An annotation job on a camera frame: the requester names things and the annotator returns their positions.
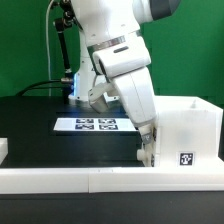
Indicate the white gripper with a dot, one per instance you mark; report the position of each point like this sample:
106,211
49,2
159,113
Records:
125,65

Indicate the white drawer cabinet frame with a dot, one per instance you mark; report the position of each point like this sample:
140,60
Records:
188,132

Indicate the white drawer box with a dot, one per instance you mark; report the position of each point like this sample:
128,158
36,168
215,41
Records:
146,155
152,136

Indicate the white front drawer box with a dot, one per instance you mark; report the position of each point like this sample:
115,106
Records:
146,155

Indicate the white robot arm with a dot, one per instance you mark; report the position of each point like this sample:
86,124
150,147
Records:
107,23

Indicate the white marker tag sheet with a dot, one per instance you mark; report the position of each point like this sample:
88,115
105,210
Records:
93,124

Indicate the white front fence rail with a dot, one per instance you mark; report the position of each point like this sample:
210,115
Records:
99,180

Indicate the white fence rail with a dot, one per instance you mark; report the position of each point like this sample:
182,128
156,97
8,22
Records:
3,150
99,180

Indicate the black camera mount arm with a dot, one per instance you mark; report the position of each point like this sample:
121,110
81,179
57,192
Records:
68,45

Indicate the white left fence rail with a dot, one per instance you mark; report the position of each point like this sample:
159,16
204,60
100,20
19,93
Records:
3,150

